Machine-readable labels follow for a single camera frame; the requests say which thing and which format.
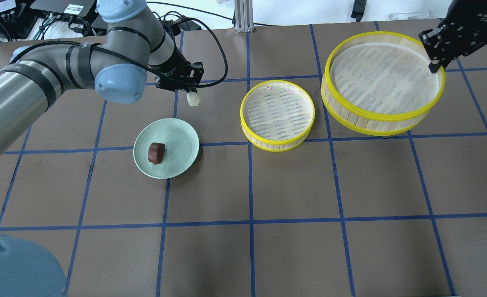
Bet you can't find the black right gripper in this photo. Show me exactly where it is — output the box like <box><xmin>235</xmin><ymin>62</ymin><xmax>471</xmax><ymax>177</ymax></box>
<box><xmin>419</xmin><ymin>0</ymin><xmax>487</xmax><ymax>73</ymax></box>

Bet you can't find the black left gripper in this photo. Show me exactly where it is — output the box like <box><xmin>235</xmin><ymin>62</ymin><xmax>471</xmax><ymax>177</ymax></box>
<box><xmin>155</xmin><ymin>62</ymin><xmax>204</xmax><ymax>93</ymax></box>

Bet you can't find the white steamed bun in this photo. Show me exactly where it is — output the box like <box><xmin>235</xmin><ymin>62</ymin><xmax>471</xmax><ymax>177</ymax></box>
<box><xmin>187</xmin><ymin>92</ymin><xmax>202</xmax><ymax>107</ymax></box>

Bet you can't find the brown steamed bun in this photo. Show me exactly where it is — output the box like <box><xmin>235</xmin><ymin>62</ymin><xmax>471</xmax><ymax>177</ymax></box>
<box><xmin>147</xmin><ymin>142</ymin><xmax>166</xmax><ymax>164</ymax></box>

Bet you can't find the yellow steamer layer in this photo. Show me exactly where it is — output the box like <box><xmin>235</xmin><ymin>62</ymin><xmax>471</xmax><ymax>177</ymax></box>
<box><xmin>239</xmin><ymin>80</ymin><xmax>316</xmax><ymax>152</ymax></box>
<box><xmin>321</xmin><ymin>31</ymin><xmax>446</xmax><ymax>137</ymax></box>

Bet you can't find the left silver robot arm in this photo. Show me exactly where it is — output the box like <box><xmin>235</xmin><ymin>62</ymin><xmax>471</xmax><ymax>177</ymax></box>
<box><xmin>0</xmin><ymin>0</ymin><xmax>204</xmax><ymax>156</ymax></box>

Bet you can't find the light green plate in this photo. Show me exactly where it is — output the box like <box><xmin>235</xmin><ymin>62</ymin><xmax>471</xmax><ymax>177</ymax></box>
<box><xmin>133</xmin><ymin>118</ymin><xmax>200</xmax><ymax>179</ymax></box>

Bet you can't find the black computer box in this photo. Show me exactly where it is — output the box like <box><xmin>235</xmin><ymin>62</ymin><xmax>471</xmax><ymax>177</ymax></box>
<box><xmin>30</xmin><ymin>0</ymin><xmax>98</xmax><ymax>24</ymax></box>

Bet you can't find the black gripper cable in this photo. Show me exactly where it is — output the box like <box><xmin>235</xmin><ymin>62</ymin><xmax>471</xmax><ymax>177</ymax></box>
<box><xmin>8</xmin><ymin>16</ymin><xmax>229</xmax><ymax>89</ymax></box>

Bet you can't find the aluminium frame post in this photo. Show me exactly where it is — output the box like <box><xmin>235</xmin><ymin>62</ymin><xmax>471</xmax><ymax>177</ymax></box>
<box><xmin>234</xmin><ymin>0</ymin><xmax>255</xmax><ymax>33</ymax></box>

